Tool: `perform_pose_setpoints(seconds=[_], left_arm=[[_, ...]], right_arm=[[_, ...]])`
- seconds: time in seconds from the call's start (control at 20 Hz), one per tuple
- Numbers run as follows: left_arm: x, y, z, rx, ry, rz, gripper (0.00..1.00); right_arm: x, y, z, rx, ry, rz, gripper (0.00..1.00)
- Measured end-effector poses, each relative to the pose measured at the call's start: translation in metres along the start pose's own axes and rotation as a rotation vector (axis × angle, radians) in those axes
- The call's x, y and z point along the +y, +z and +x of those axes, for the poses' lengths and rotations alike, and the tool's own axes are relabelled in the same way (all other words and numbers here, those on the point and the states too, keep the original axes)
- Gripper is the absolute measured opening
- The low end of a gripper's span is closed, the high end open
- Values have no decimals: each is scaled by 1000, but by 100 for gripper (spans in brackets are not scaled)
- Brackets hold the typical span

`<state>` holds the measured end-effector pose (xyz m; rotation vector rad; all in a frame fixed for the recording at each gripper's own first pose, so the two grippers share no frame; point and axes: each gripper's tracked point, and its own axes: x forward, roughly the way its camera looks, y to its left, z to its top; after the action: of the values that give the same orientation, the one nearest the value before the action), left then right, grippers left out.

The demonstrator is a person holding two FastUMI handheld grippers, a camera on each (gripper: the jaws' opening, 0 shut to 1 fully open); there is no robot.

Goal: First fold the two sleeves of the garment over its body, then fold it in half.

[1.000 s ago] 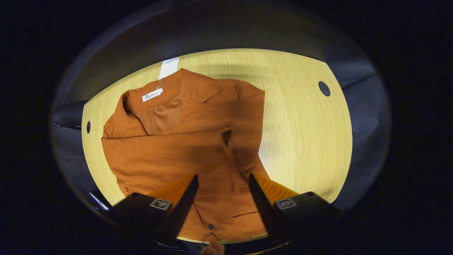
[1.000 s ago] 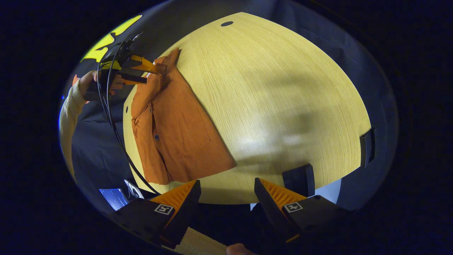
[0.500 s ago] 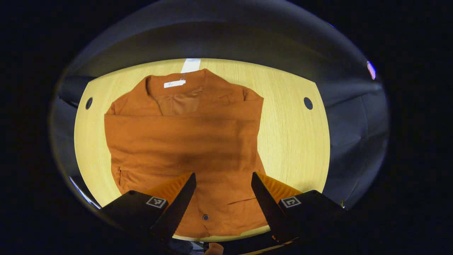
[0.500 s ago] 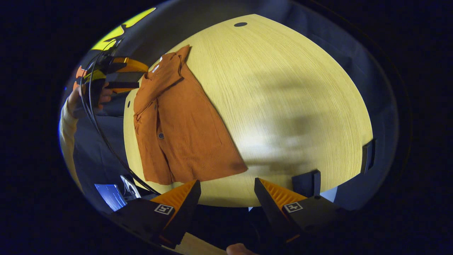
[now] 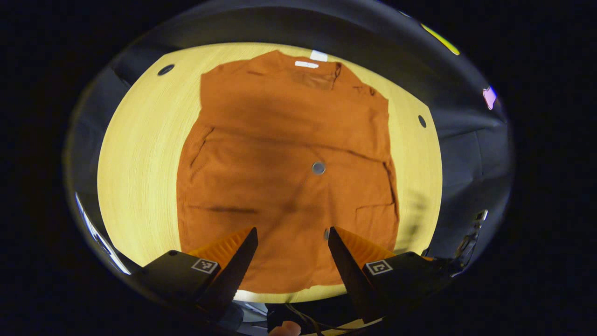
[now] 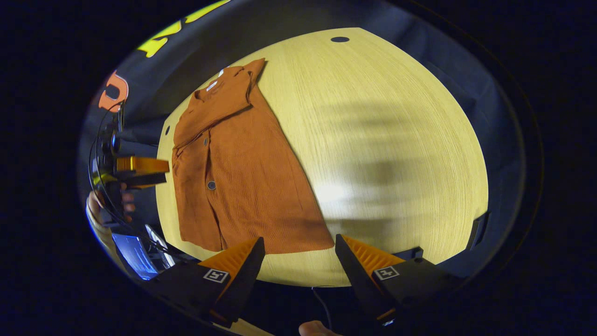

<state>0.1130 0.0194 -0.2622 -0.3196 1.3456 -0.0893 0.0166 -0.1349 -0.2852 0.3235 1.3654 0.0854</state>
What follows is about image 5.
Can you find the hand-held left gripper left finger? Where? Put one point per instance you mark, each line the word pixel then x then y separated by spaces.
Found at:
pixel 233 280

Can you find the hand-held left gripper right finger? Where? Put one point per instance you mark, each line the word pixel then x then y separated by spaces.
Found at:
pixel 350 275

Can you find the orange button jacket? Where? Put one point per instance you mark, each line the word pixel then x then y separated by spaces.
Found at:
pixel 280 140

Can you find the black backdrop cloth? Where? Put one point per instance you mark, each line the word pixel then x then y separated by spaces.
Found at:
pixel 466 158

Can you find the black table grommet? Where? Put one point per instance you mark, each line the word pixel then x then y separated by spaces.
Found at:
pixel 165 69
pixel 422 121

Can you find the white tape strip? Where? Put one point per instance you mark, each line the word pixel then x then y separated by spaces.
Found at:
pixel 318 55

